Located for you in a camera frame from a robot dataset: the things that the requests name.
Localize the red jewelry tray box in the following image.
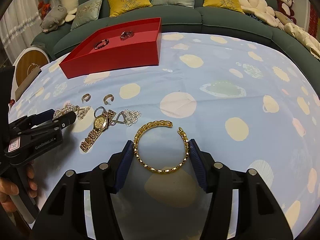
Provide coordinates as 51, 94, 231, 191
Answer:
59, 17, 162, 79

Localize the gold wrist watch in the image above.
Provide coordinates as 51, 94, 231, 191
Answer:
80, 109, 116, 152

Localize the gold hoop earring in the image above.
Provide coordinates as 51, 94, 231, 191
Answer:
81, 93, 91, 103
103, 94, 114, 105

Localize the black bead gold bracelet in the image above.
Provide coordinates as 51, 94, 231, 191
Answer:
94, 39, 110, 50

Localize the round wooden white device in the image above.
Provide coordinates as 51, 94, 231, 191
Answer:
12, 47, 50, 93

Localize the silver filigree drop earring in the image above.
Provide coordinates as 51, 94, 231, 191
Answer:
76, 106, 91, 120
110, 109, 141, 126

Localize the grey plush animal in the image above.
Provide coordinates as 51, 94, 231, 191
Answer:
40, 5, 67, 33

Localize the cream satin quilt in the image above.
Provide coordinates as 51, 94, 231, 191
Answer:
284, 23, 320, 60

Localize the gold chain bangle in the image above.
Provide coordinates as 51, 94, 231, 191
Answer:
133, 120, 190, 174

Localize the dark green sofa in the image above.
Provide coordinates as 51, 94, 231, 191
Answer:
32, 0, 319, 85

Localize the white pearl necklace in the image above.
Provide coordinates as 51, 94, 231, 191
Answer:
53, 102, 80, 119

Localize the white flower shaped cushion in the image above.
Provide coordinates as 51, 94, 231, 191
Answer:
239, 0, 280, 28

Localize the left grey floral cushion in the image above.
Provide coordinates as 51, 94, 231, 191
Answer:
71, 0, 103, 31

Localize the white sheer curtain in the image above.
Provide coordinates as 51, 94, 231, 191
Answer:
1, 0, 41, 63

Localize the person's left hand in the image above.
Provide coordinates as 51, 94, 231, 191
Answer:
0, 161, 38, 213

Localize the red orange plush toy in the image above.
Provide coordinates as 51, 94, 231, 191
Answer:
37, 1, 51, 20

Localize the planet print blue tablecloth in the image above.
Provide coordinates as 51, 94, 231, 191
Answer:
9, 33, 319, 236

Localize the beige small plush cushion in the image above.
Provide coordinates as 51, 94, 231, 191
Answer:
274, 11, 293, 25

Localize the red monkey plush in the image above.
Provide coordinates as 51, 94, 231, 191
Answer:
277, 0, 297, 24

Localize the left yellow floral cushion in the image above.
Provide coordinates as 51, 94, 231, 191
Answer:
107, 0, 152, 18

